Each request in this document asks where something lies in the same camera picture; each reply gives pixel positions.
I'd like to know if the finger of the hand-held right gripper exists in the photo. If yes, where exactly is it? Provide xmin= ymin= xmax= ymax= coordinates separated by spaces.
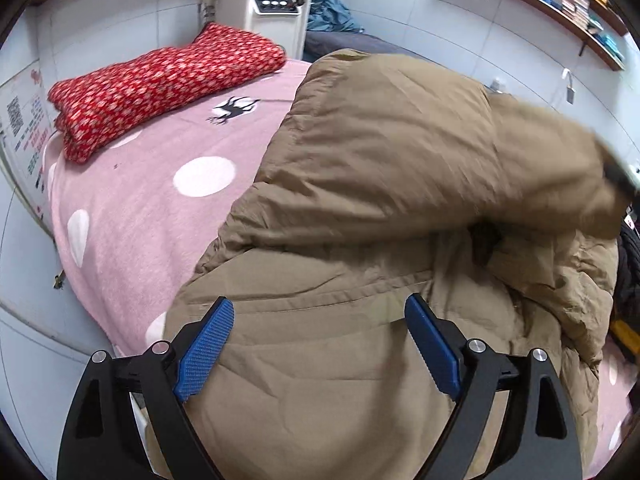
xmin=601 ymin=160 xmax=640 ymax=195

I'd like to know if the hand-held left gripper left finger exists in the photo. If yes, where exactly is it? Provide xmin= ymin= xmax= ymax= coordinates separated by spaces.
xmin=56 ymin=296 xmax=236 ymax=480

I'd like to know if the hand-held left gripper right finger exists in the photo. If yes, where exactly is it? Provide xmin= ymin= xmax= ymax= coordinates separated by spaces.
xmin=404 ymin=294 xmax=583 ymax=480

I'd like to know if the tan quilted comforter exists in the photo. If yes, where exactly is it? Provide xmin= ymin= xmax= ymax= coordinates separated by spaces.
xmin=145 ymin=49 xmax=631 ymax=480

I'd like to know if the black knit sweater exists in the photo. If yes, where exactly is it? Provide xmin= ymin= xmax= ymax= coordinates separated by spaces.
xmin=614 ymin=220 xmax=640 ymax=321

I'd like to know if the pink polka dot blanket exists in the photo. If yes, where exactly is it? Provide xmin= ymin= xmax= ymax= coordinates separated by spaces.
xmin=42 ymin=57 xmax=638 ymax=478

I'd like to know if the row of books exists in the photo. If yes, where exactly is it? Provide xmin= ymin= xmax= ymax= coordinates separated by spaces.
xmin=452 ymin=0 xmax=626 ymax=61

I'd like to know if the red floral pillow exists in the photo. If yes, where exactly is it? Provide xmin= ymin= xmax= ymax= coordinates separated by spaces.
xmin=47 ymin=22 xmax=288 ymax=165

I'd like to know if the dark grey bedding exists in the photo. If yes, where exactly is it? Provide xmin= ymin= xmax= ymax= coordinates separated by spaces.
xmin=304 ymin=30 xmax=421 ymax=60

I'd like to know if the teal cloth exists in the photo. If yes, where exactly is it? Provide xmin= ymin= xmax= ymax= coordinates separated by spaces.
xmin=306 ymin=0 xmax=363 ymax=35

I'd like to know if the white machine cabinet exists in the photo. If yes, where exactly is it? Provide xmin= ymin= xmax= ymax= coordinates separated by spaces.
xmin=197 ymin=0 xmax=315 ymax=61

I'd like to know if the wall poster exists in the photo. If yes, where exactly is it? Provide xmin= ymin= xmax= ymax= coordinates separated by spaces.
xmin=0 ymin=65 xmax=58 ymax=221

